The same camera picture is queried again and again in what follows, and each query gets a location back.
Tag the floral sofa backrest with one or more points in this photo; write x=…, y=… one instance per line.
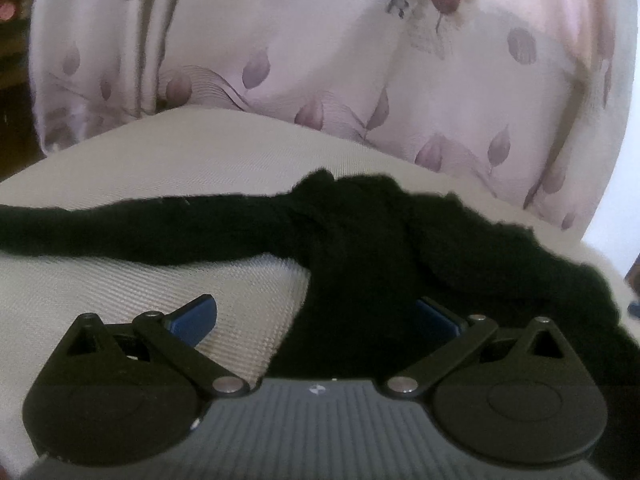
x=325, y=60

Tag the dark wooden furniture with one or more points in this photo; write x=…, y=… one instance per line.
x=12, y=85

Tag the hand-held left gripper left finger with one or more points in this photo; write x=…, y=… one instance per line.
x=197, y=317

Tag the black knit garment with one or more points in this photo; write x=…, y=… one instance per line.
x=350, y=240

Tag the beige sofa seat cushion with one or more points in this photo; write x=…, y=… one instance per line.
x=150, y=170

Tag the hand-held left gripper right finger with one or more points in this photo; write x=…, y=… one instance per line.
x=436, y=319

